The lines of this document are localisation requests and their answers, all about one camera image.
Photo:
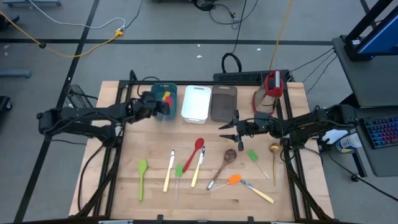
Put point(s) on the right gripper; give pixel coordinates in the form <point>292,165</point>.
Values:
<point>258,126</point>

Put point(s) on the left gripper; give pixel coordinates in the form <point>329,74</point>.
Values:
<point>144,107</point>

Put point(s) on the teal plastic bin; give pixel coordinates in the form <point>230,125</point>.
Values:
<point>173,90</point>

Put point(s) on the dark wooden spoon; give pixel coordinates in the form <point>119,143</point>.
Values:
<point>230,155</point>

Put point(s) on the grey plastic bin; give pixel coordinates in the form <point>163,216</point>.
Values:
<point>224,104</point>

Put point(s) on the white plastic bin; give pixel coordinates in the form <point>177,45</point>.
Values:
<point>196,104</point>

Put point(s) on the red silicone spoon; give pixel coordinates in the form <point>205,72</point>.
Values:
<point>199,143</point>

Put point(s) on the gold metal spoon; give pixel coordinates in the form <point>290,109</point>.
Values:
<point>274,148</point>

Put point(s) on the lime green silicone spoon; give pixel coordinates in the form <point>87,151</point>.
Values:
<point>142,166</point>

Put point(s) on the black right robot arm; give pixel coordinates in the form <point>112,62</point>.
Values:
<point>311,124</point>

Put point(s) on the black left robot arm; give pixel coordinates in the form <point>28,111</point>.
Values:
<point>87,115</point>

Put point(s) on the black power strip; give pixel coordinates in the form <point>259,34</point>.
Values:
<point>236,76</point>

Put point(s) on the black mesh controller box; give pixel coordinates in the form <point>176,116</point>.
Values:
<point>76,95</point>

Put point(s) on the white paper sheet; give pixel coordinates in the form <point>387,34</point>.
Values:
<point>331,136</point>

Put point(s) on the grey computer desk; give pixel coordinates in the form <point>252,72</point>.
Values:
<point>363,81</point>

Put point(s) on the rainbow backlit keyboard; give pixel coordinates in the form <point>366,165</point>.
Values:
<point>382,130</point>

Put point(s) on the grey metal table foot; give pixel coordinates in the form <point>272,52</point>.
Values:
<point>37,3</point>
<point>15,74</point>

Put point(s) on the black chair caster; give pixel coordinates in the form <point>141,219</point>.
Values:
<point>4,104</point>

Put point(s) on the person's shoe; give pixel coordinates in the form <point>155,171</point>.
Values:
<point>7,22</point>

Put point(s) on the black computer monitor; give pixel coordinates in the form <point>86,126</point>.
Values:
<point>384,37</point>

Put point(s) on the small black frame clip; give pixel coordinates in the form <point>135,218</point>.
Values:
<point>160,218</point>
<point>250,219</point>

